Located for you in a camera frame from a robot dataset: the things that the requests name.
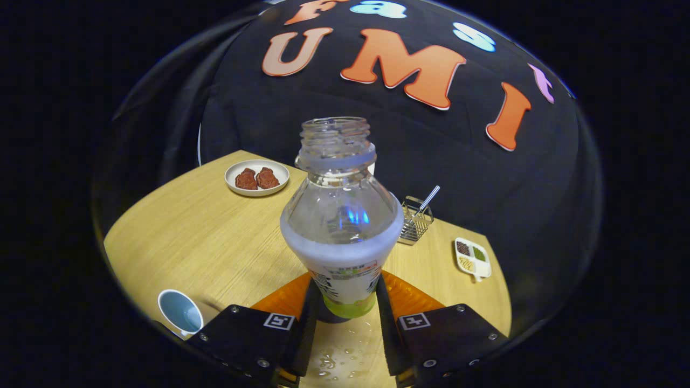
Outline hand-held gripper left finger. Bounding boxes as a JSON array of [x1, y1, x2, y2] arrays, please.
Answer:
[[195, 272, 319, 386]]

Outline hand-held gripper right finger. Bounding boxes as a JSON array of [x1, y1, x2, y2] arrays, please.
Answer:
[[375, 272, 508, 386]]

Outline white cup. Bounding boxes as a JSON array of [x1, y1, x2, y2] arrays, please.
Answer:
[[157, 289, 205, 340]]

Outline clear plastic juice bottle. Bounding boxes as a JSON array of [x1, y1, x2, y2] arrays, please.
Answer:
[[280, 116, 405, 320]]

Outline white divided dish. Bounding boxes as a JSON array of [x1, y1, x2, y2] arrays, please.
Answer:
[[454, 237, 493, 282]]

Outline spilled clear droplets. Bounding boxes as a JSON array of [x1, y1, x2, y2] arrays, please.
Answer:
[[315, 321, 378, 380]]

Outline wooden table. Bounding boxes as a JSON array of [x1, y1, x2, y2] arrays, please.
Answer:
[[103, 150, 513, 388]]

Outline white round plate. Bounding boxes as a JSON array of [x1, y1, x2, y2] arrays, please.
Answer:
[[225, 160, 291, 197]]

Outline metal wire holder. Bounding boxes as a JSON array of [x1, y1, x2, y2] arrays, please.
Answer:
[[397, 196, 434, 246]]

